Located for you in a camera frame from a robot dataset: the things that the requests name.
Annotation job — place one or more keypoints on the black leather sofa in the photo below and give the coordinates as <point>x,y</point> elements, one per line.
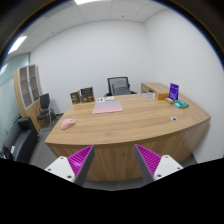
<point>21,141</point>

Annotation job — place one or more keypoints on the dark brown box right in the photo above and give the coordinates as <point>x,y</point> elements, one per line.
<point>87,95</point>

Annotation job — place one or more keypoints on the purple standing sign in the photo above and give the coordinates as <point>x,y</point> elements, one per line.
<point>173,91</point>

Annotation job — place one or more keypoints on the large wooden office desk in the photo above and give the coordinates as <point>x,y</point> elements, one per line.
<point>143,121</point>

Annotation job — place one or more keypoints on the dark brown box left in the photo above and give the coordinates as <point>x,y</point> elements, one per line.
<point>75,97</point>

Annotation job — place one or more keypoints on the desk cable grommet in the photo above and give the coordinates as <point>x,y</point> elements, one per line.
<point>173,118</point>

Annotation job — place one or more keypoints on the round silver dish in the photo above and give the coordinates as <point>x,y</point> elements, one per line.
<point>148,95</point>

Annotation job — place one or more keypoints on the pink computer mouse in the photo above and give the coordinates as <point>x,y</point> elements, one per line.
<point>67,123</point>

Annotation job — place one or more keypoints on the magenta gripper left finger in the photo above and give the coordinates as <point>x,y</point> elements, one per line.
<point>75,167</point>

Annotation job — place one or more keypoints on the grey mesh office chair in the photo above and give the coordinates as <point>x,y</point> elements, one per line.
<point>118,86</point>

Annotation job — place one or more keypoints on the tall wooden bookshelf cabinet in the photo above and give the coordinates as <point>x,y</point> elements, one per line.
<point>28,92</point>

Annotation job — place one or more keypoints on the black visitor chair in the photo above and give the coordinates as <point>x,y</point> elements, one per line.
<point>44,111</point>

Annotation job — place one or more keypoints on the wooden side cabinet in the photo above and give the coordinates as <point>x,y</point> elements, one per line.
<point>154,87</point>

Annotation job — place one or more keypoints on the pink desk mat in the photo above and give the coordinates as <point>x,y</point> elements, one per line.
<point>107,107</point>

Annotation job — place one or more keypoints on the green teal packet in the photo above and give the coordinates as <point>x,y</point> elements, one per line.
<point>181,104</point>

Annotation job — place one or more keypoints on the dark brown box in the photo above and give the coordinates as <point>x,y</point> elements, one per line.
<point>87,95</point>
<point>75,97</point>

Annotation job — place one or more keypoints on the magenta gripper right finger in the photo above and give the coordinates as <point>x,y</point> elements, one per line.
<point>153,166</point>

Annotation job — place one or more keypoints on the orange box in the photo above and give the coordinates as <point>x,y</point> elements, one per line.
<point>162,96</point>

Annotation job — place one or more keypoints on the white papers on desk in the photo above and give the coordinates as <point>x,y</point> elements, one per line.
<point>105,99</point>

